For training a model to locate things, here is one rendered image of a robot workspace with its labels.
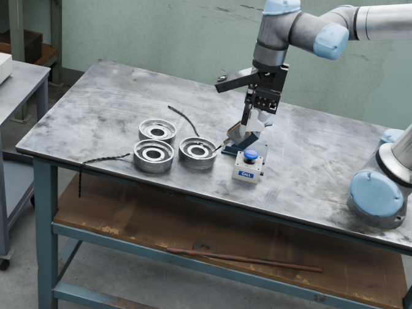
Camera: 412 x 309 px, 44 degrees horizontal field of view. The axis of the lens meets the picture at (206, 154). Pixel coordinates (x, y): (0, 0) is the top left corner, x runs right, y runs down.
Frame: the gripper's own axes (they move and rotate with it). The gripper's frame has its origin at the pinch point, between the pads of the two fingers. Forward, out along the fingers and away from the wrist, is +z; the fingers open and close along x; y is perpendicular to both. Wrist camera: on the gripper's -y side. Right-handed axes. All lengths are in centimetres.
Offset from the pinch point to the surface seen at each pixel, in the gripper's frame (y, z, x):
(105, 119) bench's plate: -40.1, 13.2, 7.8
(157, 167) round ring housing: -18.0, 10.5, -11.1
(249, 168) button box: 4.6, 8.7, -3.5
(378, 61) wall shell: 55, 32, 164
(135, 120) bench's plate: -32.1, 13.1, 11.5
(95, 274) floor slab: -44, 93, 19
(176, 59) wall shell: -56, 59, 159
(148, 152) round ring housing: -22.4, 11.0, -5.6
